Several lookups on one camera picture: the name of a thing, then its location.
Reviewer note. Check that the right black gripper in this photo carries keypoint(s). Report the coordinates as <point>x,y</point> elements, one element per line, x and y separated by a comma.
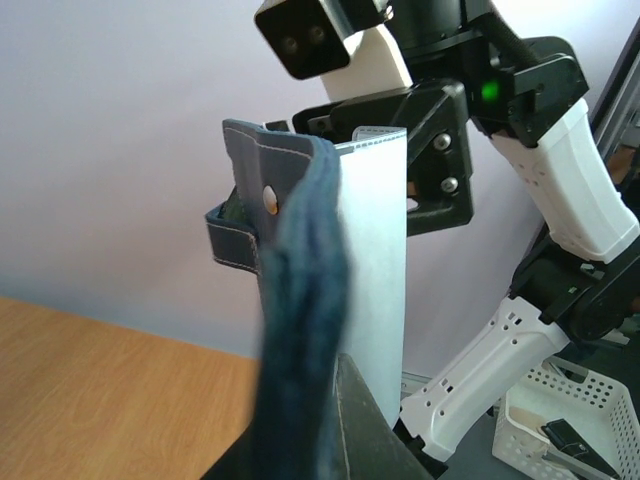
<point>439,169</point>

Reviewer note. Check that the white perforated basket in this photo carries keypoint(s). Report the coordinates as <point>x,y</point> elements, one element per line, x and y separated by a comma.
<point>599,408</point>

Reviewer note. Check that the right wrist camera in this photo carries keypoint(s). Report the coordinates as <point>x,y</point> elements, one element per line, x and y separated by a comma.
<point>344,43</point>

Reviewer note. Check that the blue card holder wallet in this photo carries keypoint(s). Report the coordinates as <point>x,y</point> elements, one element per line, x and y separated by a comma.
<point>323,227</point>

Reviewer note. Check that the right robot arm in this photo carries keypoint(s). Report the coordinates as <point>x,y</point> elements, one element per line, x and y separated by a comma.
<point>527,97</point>

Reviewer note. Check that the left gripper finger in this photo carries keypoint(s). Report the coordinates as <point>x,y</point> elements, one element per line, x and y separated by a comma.
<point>333,432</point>

